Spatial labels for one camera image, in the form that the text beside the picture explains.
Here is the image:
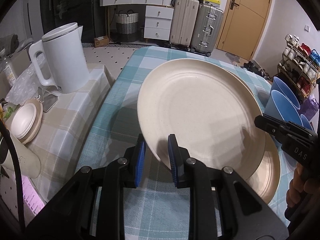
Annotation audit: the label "cream plate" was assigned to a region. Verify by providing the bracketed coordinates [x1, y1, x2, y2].
[226, 69, 281, 205]
[137, 59, 266, 179]

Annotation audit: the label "stacked cream bowls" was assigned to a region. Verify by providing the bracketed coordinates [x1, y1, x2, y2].
[9, 99, 43, 145]

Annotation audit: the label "right hand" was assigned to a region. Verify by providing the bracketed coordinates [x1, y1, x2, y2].
[286, 163, 317, 207]

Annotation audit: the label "purple rolled mat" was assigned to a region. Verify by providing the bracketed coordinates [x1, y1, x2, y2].
[299, 94, 319, 121]

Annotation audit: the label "cream plate on table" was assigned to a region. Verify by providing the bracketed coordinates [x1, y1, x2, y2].
[226, 69, 281, 205]

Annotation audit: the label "teal plaid tablecloth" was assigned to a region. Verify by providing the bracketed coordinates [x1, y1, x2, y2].
[75, 45, 292, 240]

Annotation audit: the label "beige plaid tablecloth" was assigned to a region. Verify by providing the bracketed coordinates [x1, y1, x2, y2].
[26, 63, 114, 202]

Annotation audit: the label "shoe rack with shoes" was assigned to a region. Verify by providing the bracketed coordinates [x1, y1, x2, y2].
[276, 34, 319, 102]

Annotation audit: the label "patterned rug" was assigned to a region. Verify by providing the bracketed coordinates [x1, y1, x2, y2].
[82, 43, 150, 80]

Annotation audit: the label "metal phone stand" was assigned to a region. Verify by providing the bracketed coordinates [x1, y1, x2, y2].
[37, 87, 58, 113]

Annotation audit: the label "cream cup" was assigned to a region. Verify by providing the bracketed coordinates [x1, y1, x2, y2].
[1, 136, 41, 178]

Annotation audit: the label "cardboard box on floor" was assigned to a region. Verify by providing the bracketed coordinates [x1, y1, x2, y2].
[94, 36, 109, 48]

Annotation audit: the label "woven laundry basket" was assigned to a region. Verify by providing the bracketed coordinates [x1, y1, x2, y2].
[116, 9, 139, 43]

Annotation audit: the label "white electric kettle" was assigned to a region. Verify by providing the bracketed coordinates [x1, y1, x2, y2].
[29, 22, 89, 94]

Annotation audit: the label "white drawer cabinet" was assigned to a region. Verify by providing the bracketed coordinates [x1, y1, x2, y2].
[144, 5, 174, 41]

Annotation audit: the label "silver grey suitcase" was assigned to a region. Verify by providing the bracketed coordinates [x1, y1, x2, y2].
[190, 3, 223, 57]

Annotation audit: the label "beige suitcase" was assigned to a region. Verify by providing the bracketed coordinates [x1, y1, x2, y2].
[169, 0, 199, 47]

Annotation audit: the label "yellow wooden door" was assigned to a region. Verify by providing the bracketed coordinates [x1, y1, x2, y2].
[217, 0, 271, 60]

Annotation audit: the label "wall light switch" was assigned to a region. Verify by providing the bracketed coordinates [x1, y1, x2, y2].
[304, 25, 310, 32]

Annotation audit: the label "black cable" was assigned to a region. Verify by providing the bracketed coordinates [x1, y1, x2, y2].
[0, 119, 27, 228]

